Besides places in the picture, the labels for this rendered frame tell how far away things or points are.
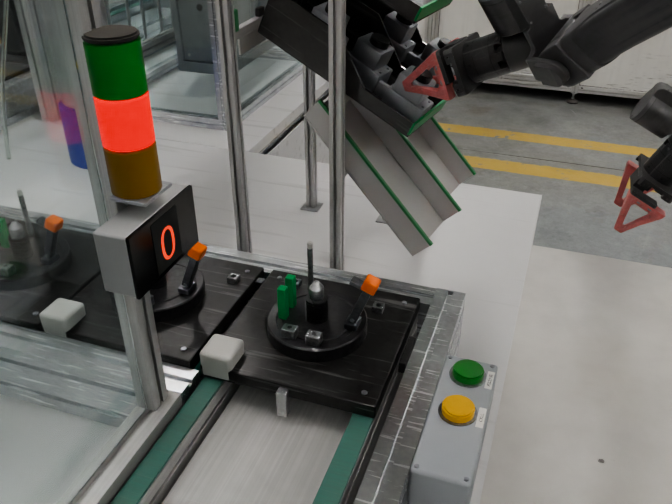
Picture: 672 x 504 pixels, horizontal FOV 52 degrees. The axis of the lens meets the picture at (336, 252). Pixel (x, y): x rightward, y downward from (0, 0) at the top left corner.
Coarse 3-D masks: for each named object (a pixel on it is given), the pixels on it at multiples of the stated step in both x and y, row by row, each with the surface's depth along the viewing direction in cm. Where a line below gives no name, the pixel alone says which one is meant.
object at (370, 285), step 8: (352, 280) 90; (360, 280) 90; (368, 280) 89; (376, 280) 89; (360, 288) 90; (368, 288) 89; (376, 288) 88; (360, 296) 90; (368, 296) 90; (360, 304) 91; (352, 312) 92; (360, 312) 92; (352, 320) 93
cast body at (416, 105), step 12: (408, 72) 99; (384, 84) 102; (396, 84) 99; (420, 84) 98; (432, 84) 100; (384, 96) 101; (396, 96) 100; (408, 96) 99; (420, 96) 98; (396, 108) 101; (408, 108) 100; (420, 108) 100
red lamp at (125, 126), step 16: (144, 96) 64; (96, 112) 64; (112, 112) 62; (128, 112) 63; (144, 112) 64; (112, 128) 63; (128, 128) 63; (144, 128) 64; (112, 144) 64; (128, 144) 64; (144, 144) 65
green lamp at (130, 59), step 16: (96, 48) 59; (112, 48) 59; (128, 48) 60; (96, 64) 60; (112, 64) 60; (128, 64) 61; (144, 64) 63; (96, 80) 61; (112, 80) 61; (128, 80) 61; (144, 80) 63; (96, 96) 62; (112, 96) 62; (128, 96) 62
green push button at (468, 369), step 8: (464, 360) 91; (472, 360) 91; (456, 368) 89; (464, 368) 89; (472, 368) 89; (480, 368) 89; (456, 376) 89; (464, 376) 88; (472, 376) 88; (480, 376) 88; (472, 384) 88
